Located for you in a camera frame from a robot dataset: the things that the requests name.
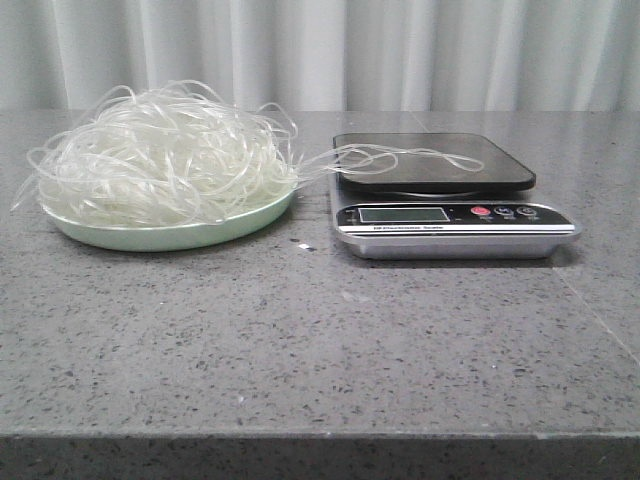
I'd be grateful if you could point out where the translucent white vermicelli bundle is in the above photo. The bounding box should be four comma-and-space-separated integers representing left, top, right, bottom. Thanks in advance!
13, 80, 485, 228

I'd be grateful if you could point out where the black and silver kitchen scale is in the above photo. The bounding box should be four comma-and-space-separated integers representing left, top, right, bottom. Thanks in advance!
329, 133, 581, 260

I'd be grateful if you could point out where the white pleated curtain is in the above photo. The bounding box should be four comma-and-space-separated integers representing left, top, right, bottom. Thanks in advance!
1, 1, 639, 111

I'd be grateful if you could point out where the light green round plate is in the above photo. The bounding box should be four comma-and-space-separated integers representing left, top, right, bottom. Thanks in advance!
43, 192, 294, 252

